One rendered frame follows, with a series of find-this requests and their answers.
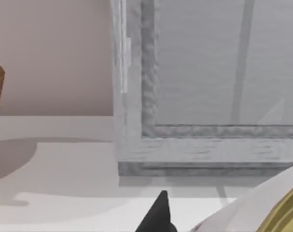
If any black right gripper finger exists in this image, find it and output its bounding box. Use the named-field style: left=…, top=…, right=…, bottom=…
left=135, top=190, right=179, bottom=232

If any white can with gold lid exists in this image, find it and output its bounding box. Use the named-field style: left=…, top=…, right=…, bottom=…
left=189, top=162, right=293, bottom=232

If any grey cabinet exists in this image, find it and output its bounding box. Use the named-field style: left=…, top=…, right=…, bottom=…
left=110, top=0, right=293, bottom=187

